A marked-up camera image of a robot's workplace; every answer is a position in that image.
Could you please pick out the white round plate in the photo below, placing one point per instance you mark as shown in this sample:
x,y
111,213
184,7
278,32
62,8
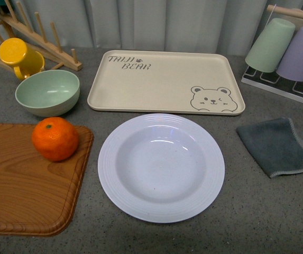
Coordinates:
x,y
161,168

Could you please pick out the orange mandarin fruit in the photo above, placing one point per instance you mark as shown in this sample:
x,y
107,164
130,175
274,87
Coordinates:
x,y
55,138

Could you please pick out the beige bear tray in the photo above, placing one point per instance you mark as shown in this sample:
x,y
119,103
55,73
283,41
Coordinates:
x,y
174,82

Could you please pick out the green bowl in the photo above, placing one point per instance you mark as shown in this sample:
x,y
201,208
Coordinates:
x,y
49,93

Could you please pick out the grey curtain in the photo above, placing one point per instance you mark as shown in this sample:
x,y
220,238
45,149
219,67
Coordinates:
x,y
222,27

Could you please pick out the grey folded cloth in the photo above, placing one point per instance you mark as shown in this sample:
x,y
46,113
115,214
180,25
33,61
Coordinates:
x,y
274,145

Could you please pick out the green plastic cup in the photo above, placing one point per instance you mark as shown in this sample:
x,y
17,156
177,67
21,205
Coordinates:
x,y
270,45

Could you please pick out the yellow mug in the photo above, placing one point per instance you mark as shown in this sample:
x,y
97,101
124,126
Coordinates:
x,y
24,60

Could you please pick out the wooden cutting board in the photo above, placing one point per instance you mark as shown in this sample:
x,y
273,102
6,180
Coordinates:
x,y
38,197

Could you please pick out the white cup holder rack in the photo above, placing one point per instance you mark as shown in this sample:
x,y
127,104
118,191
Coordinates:
x,y
271,81

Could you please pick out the purple plastic cup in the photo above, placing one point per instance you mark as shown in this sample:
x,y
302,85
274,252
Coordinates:
x,y
291,65

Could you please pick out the wooden dish rack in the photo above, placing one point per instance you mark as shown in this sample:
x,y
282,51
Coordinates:
x,y
15,21

